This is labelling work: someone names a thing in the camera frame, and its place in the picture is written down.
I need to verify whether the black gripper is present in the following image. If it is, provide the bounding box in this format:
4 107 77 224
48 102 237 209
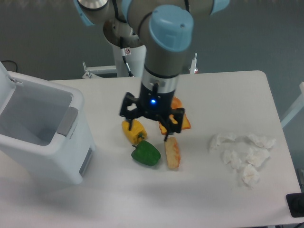
119 83 185 142

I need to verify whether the white push-button trash can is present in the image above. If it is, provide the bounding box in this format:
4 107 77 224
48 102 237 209
0 66 95 184

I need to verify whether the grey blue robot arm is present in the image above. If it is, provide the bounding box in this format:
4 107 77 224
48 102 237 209
74 0 229 134

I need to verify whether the knotted bread roll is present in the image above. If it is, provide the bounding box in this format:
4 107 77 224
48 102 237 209
171 96 183 109

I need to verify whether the yellow bell pepper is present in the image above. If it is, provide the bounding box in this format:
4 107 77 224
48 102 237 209
122 120 147 145

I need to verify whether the orange toast slice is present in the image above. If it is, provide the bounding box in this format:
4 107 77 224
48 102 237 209
159 113 191 135

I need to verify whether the green bell pepper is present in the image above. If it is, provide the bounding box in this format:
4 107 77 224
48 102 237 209
131 141 161 166

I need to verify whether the long bread slice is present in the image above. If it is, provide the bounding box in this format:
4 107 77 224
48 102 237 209
164 137 181 170

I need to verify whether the crumpled white tissue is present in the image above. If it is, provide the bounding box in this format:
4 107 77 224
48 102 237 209
223 150 242 170
242 164 260 188
209 132 237 152
247 133 276 149
246 147 270 168

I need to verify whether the crumpled white tissue centre left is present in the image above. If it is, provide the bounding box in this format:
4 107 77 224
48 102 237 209
223 150 242 170

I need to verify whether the crumpled white tissue centre right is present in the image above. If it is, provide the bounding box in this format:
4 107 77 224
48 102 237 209
246 147 270 168

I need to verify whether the crumpled white tissue top right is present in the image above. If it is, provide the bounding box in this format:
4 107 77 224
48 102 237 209
247 133 276 149

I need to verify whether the crumpled white tissue bottom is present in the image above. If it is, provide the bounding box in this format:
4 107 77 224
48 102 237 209
242 164 260 188

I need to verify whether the black device at edge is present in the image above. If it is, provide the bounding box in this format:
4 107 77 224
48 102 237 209
286 192 304 218

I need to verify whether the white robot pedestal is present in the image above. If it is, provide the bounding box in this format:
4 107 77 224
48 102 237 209
82 45 200 79

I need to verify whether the white frame post right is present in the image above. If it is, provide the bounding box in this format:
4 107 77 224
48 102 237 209
281 82 304 128

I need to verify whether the black cable on floor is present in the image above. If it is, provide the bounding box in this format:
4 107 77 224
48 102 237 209
0 60 19 72

